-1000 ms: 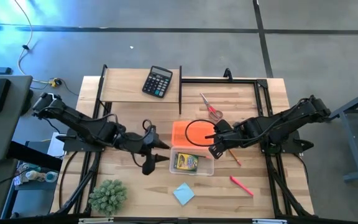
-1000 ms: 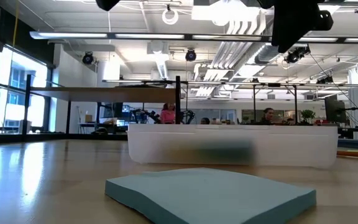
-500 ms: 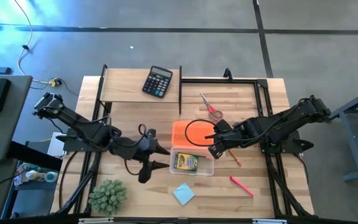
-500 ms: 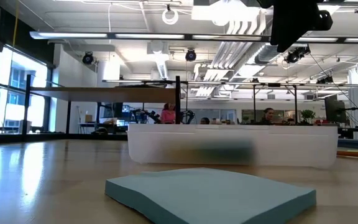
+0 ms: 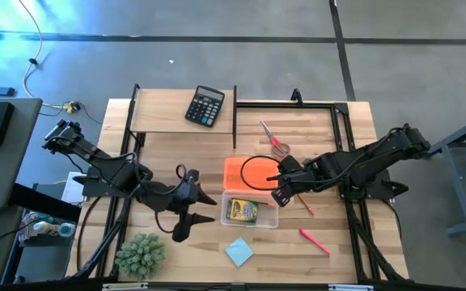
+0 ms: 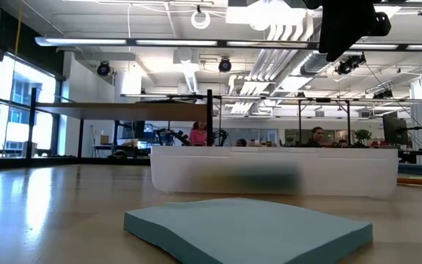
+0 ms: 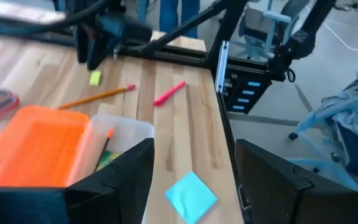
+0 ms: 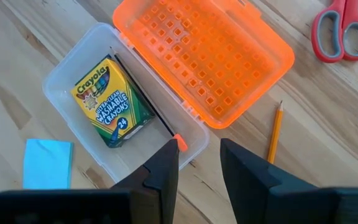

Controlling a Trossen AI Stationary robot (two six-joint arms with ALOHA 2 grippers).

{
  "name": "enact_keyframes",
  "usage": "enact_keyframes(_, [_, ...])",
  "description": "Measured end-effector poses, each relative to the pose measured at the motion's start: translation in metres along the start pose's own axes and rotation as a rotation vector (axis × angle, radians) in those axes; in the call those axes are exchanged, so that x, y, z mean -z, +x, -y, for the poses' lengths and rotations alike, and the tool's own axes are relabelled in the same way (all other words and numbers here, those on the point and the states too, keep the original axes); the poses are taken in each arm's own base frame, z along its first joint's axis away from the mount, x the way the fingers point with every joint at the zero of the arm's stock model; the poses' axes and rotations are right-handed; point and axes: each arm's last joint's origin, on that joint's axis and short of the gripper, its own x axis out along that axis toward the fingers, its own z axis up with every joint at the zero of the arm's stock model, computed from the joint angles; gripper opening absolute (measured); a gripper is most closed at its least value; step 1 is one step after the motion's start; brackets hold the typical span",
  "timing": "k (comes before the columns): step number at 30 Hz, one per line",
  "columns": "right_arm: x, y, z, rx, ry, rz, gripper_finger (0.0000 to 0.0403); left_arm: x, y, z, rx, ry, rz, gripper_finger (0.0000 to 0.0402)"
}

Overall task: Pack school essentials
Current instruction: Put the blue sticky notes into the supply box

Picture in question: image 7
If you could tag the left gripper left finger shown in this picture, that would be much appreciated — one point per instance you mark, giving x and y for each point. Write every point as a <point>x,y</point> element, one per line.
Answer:
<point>120,186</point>

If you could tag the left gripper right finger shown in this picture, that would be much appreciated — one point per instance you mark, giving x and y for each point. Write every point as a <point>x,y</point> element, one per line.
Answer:
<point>291,199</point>

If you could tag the Crayola crayon box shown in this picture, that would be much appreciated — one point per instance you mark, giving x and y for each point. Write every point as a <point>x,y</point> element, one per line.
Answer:
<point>107,158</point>

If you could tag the dark pencil orange eraser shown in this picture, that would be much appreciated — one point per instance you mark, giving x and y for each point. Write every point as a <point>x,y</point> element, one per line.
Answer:
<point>110,133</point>

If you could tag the blue sticky note pad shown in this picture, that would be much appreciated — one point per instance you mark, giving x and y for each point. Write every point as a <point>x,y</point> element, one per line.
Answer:
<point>191,197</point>

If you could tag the orange pencil pink eraser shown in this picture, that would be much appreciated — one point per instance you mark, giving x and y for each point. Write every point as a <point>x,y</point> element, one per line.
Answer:
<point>95,97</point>

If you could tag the small yellow sticky note pad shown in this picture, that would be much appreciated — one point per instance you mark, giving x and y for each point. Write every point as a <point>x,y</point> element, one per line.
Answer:
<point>95,78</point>

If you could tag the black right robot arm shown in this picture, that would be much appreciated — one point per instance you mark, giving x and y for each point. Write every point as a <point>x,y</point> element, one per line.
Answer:
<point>104,37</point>

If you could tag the office chair with castors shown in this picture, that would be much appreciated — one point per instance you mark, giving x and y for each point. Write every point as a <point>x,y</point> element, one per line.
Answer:
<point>319,119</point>

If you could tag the grey cloth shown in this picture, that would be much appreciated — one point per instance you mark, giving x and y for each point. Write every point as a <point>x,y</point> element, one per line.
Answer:
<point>353,109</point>

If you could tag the black box blue labels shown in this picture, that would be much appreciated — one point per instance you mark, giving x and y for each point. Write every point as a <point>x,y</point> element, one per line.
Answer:
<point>233,96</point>

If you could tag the person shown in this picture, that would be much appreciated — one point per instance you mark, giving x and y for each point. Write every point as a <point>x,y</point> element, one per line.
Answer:
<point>179,15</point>

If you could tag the silver aluminium bracket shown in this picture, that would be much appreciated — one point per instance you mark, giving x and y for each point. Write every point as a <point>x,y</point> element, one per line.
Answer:
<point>222,65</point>

